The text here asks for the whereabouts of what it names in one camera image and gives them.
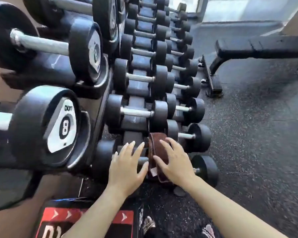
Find black padded weight bench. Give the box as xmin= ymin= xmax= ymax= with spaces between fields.
xmin=198 ymin=34 xmax=298 ymax=98

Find person's right hand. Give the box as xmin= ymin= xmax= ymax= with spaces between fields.
xmin=153 ymin=137 xmax=197 ymax=187

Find brown cleaning cloth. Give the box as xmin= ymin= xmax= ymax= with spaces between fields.
xmin=147 ymin=132 xmax=173 ymax=184

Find person's shoe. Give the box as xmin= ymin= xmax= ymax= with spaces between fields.
xmin=202 ymin=224 xmax=216 ymax=238
xmin=142 ymin=216 xmax=156 ymax=236

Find person's left forearm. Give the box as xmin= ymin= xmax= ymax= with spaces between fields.
xmin=62 ymin=187 xmax=129 ymax=238

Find person's left shoe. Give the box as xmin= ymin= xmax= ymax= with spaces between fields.
xmin=142 ymin=216 xmax=156 ymax=236

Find row of black dumbbells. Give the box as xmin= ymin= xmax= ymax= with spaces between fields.
xmin=0 ymin=0 xmax=220 ymax=189

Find black plyo box coloured borders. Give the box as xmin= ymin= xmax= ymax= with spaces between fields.
xmin=34 ymin=198 xmax=144 ymax=238

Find person's right forearm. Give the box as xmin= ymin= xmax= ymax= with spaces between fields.
xmin=175 ymin=176 xmax=283 ymax=238

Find person's right shoe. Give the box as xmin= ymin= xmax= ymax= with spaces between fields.
xmin=202 ymin=224 xmax=216 ymax=238

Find black dumbbell rack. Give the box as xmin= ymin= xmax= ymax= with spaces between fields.
xmin=0 ymin=0 xmax=189 ymax=211

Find person's left hand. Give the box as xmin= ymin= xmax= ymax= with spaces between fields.
xmin=106 ymin=140 xmax=149 ymax=197

